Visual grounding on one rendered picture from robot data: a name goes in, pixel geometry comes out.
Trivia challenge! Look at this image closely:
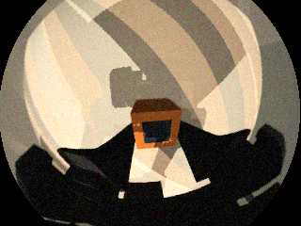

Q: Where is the orange block with dark square face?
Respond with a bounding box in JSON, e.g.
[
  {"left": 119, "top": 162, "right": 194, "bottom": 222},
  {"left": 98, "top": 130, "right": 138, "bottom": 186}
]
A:
[{"left": 131, "top": 98, "right": 182, "bottom": 150}]

